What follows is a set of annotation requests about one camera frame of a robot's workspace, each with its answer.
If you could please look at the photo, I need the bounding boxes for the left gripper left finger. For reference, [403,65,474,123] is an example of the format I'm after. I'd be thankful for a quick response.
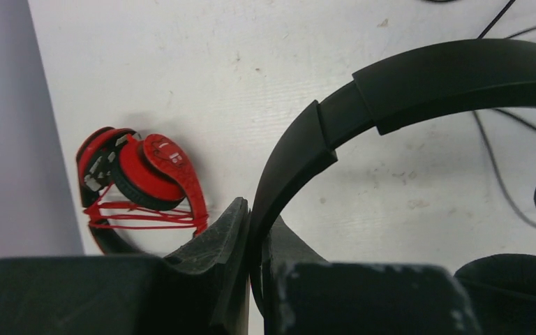
[164,197,249,334]

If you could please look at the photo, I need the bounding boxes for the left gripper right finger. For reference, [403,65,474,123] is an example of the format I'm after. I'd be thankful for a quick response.
[262,216,326,334]

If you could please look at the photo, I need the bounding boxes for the red headphone cable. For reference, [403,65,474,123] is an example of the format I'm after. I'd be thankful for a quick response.
[82,182,209,231]

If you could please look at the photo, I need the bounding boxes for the red black headphones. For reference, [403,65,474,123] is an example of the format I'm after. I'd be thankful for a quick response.
[75,126,209,254]

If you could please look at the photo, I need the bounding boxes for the small black headphones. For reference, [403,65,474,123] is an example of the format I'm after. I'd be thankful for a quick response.
[248,39,536,334]

